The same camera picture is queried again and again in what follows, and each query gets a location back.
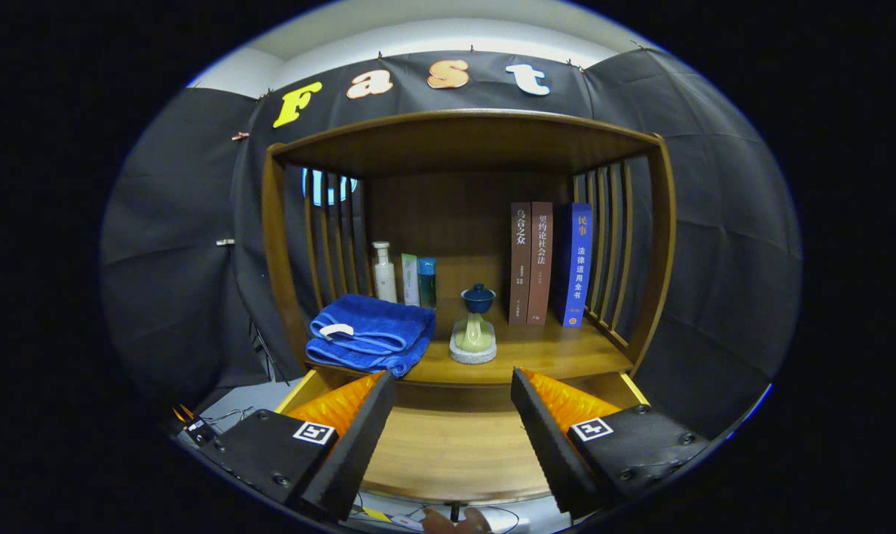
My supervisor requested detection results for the wooden countertop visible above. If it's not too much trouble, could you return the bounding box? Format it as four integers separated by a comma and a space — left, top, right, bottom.
307, 297, 634, 386

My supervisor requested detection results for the folded blue towel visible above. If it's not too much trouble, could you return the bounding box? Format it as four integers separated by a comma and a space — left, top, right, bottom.
305, 294, 437, 378

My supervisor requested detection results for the dark brown book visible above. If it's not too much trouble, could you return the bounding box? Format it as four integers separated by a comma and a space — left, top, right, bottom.
509, 202, 533, 326

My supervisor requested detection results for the reddish brown book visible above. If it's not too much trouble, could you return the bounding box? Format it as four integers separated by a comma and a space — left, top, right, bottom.
527, 201, 554, 326

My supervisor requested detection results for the white and green box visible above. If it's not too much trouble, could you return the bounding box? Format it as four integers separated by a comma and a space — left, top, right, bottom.
401, 253, 421, 307

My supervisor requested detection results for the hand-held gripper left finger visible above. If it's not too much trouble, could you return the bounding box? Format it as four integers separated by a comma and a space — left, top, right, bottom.
207, 370, 398, 522

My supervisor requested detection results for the white pump bottle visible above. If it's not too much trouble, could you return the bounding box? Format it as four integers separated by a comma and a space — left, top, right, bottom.
372, 240, 398, 303

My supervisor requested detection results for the wooden drawer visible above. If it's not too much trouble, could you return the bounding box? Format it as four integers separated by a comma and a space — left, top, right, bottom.
274, 369, 653, 507

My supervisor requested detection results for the thick blue book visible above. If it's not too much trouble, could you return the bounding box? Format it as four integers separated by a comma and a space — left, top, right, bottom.
553, 202, 593, 328

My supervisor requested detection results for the blue lidded teacup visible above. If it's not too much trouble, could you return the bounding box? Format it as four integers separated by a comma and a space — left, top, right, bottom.
461, 283, 497, 314

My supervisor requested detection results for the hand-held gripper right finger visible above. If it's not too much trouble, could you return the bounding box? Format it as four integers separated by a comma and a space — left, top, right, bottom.
510, 367, 712, 520

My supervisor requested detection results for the brown wooden cabinet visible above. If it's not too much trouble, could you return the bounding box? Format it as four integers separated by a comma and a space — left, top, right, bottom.
261, 109, 677, 512

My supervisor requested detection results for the teal bottle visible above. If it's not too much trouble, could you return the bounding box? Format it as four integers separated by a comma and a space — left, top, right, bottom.
418, 257, 438, 310

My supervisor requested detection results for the small device with orange wires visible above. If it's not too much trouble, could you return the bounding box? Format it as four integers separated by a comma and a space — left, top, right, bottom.
172, 404, 219, 446

